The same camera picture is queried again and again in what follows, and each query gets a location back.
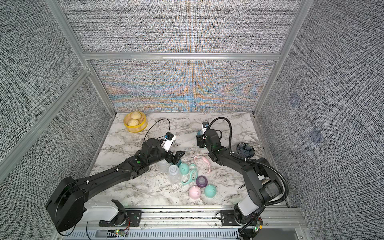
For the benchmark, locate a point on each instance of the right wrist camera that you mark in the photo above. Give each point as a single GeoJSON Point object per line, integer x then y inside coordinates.
{"type": "Point", "coordinates": [205, 127]}

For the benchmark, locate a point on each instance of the pink bottle cap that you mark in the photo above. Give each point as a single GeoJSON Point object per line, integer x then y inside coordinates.
{"type": "Point", "coordinates": [194, 192]}

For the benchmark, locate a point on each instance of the purple nipple collar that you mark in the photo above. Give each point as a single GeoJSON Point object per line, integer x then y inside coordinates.
{"type": "Point", "coordinates": [201, 181]}

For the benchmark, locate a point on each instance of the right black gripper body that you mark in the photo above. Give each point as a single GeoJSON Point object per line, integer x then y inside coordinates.
{"type": "Point", "coordinates": [201, 141]}

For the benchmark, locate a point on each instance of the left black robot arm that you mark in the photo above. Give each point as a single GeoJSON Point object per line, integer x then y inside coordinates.
{"type": "Point", "coordinates": [66, 205]}

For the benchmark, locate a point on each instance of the lower beige bun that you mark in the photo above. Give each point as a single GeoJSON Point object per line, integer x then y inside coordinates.
{"type": "Point", "coordinates": [133, 122]}

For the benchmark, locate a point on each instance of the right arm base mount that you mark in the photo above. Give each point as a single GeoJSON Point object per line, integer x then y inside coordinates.
{"type": "Point", "coordinates": [229, 218]}

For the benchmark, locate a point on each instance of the upper beige bun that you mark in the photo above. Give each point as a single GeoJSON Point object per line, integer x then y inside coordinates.
{"type": "Point", "coordinates": [136, 115]}

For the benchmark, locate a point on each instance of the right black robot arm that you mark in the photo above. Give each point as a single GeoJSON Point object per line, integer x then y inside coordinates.
{"type": "Point", "coordinates": [265, 185]}

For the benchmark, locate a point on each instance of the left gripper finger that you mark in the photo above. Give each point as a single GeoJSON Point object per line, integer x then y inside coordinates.
{"type": "Point", "coordinates": [172, 160]}
{"type": "Point", "coordinates": [178, 155]}

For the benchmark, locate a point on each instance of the mint bottle cap middle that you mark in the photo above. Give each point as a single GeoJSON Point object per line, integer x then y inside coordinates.
{"type": "Point", "coordinates": [184, 169]}

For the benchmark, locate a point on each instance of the aluminium front rail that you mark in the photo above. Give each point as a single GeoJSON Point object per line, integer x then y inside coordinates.
{"type": "Point", "coordinates": [205, 217]}

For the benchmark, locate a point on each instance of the beige bun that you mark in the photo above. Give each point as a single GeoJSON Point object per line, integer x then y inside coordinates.
{"type": "Point", "coordinates": [133, 122]}
{"type": "Point", "coordinates": [136, 115]}

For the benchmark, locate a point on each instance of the mint bottle cap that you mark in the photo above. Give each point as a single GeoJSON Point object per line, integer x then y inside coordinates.
{"type": "Point", "coordinates": [184, 169]}
{"type": "Point", "coordinates": [210, 191]}

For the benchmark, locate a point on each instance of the clear bottle front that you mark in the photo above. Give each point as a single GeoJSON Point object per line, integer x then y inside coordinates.
{"type": "Point", "coordinates": [175, 175]}

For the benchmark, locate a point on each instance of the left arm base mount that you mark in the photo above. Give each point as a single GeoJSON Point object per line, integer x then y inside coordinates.
{"type": "Point", "coordinates": [130, 217]}

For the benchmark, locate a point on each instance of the yellow steamer basket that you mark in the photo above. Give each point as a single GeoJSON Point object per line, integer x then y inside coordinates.
{"type": "Point", "coordinates": [136, 129]}

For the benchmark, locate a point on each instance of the clear bottle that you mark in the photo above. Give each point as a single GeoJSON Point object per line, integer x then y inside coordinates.
{"type": "Point", "coordinates": [164, 166]}
{"type": "Point", "coordinates": [175, 175]}

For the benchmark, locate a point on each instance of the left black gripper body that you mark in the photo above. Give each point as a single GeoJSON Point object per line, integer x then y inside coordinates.
{"type": "Point", "coordinates": [163, 155]}

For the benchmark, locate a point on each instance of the mint bottle cap front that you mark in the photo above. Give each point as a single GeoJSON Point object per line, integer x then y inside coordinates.
{"type": "Point", "coordinates": [210, 191]}

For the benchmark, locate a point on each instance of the dark blue flower dish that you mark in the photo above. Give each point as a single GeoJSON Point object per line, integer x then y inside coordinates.
{"type": "Point", "coordinates": [245, 150]}

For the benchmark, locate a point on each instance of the clear bottle left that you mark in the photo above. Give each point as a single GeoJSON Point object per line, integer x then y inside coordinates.
{"type": "Point", "coordinates": [164, 166]}

